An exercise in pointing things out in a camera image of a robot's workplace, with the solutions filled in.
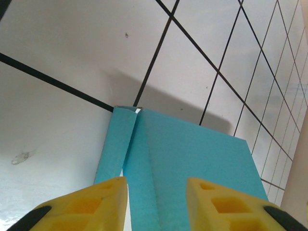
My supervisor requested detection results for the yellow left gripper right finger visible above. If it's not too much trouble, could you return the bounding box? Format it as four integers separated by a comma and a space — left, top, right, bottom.
187, 177, 308, 231

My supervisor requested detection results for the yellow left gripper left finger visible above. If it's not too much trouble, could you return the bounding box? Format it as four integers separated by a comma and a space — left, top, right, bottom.
7, 177, 128, 231

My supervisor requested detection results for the white and blue paper box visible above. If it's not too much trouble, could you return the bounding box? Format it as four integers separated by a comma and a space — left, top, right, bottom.
95, 105, 269, 231

